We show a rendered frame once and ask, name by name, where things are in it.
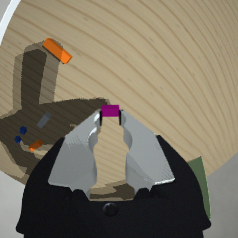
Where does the orange rod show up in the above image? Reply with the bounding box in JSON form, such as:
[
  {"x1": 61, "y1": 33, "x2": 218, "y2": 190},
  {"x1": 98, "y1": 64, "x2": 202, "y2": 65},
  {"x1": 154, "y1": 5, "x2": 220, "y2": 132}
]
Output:
[
  {"x1": 42, "y1": 38, "x2": 73, "y2": 64},
  {"x1": 28, "y1": 139, "x2": 43, "y2": 152}
]

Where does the magenta block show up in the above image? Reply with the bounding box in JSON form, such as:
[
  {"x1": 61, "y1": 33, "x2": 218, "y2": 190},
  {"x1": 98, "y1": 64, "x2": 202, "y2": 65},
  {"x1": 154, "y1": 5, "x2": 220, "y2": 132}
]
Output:
[{"x1": 101, "y1": 105, "x2": 119, "y2": 117}]

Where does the small blue cube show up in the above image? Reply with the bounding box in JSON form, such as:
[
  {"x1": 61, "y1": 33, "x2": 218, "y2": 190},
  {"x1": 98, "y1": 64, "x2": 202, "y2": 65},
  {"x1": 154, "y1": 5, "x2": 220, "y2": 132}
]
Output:
[
  {"x1": 14, "y1": 136, "x2": 22, "y2": 143},
  {"x1": 20, "y1": 126, "x2": 27, "y2": 135}
]

